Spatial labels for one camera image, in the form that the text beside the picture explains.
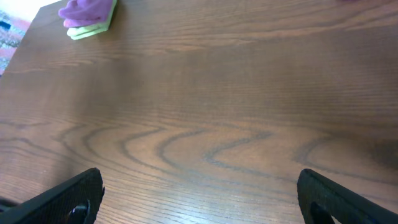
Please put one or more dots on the purple microfiber cloth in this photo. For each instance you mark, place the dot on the purple microfiber cloth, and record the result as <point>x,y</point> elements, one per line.
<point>80,13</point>

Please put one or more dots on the patterned floor rug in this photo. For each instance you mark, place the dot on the patterned floor rug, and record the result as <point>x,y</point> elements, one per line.
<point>13,30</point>

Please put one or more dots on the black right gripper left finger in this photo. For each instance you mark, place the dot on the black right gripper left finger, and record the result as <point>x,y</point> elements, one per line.
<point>76,200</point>

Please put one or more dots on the folded green cloth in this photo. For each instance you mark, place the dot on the folded green cloth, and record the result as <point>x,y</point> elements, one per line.
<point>87,31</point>

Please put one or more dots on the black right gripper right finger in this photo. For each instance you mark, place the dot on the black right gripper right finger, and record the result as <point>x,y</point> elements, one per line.
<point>322,200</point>

